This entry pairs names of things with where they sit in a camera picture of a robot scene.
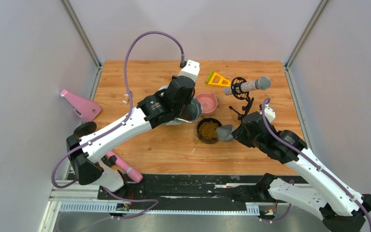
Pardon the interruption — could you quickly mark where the silver metal scoop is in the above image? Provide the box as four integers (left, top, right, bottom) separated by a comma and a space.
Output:
216, 124, 235, 142

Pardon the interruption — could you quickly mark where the green dog food bag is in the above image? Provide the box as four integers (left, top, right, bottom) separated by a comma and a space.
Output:
154, 82, 202, 126

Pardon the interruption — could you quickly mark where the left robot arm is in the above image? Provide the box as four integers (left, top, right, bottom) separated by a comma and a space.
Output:
66, 76, 198, 200

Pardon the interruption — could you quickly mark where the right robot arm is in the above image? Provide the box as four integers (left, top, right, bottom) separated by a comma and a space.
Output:
231, 112, 371, 232

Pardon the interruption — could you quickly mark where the brown dog food kibble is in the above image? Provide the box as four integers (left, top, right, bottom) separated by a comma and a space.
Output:
198, 121, 219, 140

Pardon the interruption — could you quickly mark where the black pet bowl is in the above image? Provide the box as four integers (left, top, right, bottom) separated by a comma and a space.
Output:
197, 117, 222, 144

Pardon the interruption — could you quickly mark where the pink pet bowl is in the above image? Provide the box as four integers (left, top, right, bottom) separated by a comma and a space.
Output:
195, 92, 218, 116

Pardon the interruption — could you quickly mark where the glitter silver microphone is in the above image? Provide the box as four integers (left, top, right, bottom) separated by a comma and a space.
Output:
224, 76, 271, 96

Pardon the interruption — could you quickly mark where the yellow green triangular toy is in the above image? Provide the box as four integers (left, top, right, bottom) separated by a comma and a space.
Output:
205, 70, 231, 87

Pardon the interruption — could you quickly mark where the small colourful figurine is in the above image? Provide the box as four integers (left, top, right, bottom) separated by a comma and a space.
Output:
122, 92, 132, 104

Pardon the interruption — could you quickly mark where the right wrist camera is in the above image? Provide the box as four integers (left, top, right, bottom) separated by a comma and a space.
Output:
260, 104, 276, 123

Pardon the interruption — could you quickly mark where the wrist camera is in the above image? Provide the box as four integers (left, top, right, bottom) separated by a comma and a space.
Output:
178, 59, 200, 82
260, 104, 276, 123

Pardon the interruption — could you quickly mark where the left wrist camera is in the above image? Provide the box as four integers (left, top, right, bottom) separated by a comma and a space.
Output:
178, 59, 200, 82

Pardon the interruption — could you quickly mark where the black mounting rail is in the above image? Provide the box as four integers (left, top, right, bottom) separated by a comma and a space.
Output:
86, 173, 321, 214

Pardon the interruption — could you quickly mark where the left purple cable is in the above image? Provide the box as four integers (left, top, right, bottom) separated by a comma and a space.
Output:
51, 31, 186, 189

